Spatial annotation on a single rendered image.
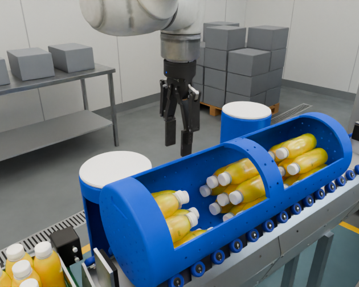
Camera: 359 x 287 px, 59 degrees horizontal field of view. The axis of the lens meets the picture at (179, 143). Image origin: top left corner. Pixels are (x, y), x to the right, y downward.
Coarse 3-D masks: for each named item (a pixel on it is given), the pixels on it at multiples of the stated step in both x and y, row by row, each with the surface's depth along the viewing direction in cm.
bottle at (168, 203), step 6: (156, 198) 85; (162, 198) 85; (168, 198) 85; (174, 198) 86; (162, 204) 84; (168, 204) 84; (174, 204) 85; (180, 204) 87; (162, 210) 83; (168, 210) 84; (174, 210) 86; (168, 216) 85
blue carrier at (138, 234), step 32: (288, 128) 135; (320, 128) 124; (192, 160) 104; (224, 160) 117; (256, 160) 93; (128, 192) 75; (192, 192) 110; (288, 192) 97; (128, 224) 75; (160, 224) 72; (224, 224) 82; (256, 224) 94; (128, 256) 81; (160, 256) 72; (192, 256) 79
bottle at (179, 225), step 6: (174, 216) 84; (180, 216) 84; (186, 216) 86; (168, 222) 82; (174, 222) 82; (180, 222) 82; (186, 222) 83; (174, 228) 81; (180, 228) 81; (186, 228) 83; (174, 234) 80; (180, 234) 81; (186, 234) 84; (174, 240) 81
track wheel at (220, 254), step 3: (219, 249) 93; (213, 252) 92; (216, 252) 92; (219, 252) 93; (222, 252) 93; (210, 255) 92; (213, 255) 92; (216, 255) 92; (219, 255) 92; (222, 255) 93; (210, 258) 92; (213, 258) 91; (216, 258) 92; (219, 258) 92; (222, 258) 93; (213, 261) 92; (216, 261) 91; (219, 261) 92; (222, 261) 92
